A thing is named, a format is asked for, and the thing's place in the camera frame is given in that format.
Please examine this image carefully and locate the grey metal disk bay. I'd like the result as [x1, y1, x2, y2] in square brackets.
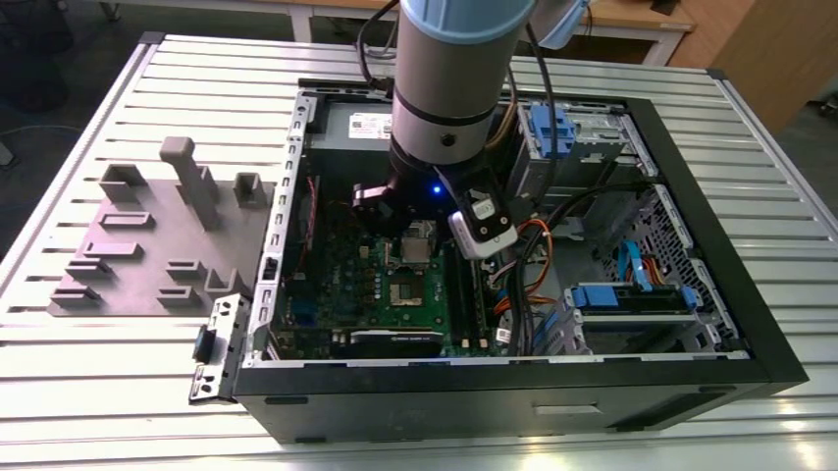
[555, 282, 747, 357]

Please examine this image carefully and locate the orange wire bundle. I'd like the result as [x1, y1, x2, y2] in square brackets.
[489, 218, 559, 316]

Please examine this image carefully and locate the black office chair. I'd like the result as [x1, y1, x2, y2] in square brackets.
[0, 0, 77, 117]

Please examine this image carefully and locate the silver square CPU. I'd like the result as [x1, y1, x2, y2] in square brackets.
[397, 236, 435, 262]

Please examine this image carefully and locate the metal socket cover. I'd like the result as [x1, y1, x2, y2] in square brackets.
[384, 235, 435, 274]

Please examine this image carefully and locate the wooden desk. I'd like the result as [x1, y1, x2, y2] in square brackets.
[585, 0, 696, 68]

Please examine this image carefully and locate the wooden cabinet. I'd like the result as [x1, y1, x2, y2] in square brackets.
[666, 0, 831, 132]

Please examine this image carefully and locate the grey metal drive cage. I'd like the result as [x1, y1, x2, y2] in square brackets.
[507, 100, 660, 217]

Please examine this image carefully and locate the blue plastic disk carrier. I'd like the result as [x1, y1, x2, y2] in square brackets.
[528, 104, 579, 160]

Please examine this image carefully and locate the black chair base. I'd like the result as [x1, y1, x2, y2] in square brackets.
[807, 85, 838, 120]

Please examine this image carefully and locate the hard disk in blue carrier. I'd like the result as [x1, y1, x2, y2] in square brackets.
[563, 283, 699, 315]

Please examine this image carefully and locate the black RAM slot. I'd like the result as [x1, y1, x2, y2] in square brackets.
[444, 244, 469, 352]
[464, 257, 492, 352]

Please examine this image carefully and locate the black PC case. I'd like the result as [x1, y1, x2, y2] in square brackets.
[232, 77, 810, 445]

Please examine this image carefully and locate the grey power supply unit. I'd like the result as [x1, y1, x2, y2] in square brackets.
[304, 101, 397, 232]

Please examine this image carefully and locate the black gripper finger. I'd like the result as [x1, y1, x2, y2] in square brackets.
[351, 183, 397, 233]

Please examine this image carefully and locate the blue flat data cable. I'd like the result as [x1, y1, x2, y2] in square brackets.
[614, 238, 658, 291]

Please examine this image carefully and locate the green motherboard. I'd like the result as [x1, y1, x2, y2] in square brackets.
[271, 228, 505, 359]

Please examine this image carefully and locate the grey metal retainer bracket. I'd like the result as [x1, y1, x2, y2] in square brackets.
[187, 292, 248, 406]

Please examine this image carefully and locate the black camera cable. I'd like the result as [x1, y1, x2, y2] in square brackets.
[509, 24, 561, 222]
[355, 0, 401, 102]

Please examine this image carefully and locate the black graphics card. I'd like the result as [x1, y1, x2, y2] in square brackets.
[329, 327, 445, 360]

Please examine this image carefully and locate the grey parts rack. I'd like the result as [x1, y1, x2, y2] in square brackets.
[45, 135, 280, 319]

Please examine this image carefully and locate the blue VGA port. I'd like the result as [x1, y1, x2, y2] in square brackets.
[292, 299, 320, 329]

